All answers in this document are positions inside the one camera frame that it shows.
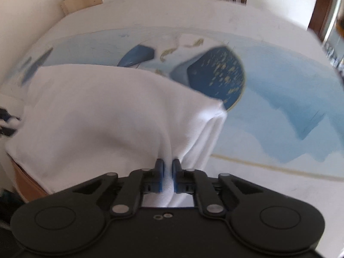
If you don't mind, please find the blue white printed tablecloth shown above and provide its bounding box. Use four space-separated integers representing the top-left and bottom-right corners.
0 0 344 213

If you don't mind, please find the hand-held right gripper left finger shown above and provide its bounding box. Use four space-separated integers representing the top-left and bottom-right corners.
72 158 165 217

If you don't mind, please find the white polo shirt brown collar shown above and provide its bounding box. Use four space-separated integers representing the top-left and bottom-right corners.
5 64 228 209

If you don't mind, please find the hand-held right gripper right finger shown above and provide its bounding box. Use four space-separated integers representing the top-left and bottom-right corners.
172 158 265 218

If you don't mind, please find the dark wooden door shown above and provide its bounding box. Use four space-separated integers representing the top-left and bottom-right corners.
308 0 344 49

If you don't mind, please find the cardboard box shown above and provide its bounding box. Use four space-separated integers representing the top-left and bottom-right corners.
60 0 104 15

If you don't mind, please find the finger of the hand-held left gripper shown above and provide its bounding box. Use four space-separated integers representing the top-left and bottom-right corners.
0 107 21 138

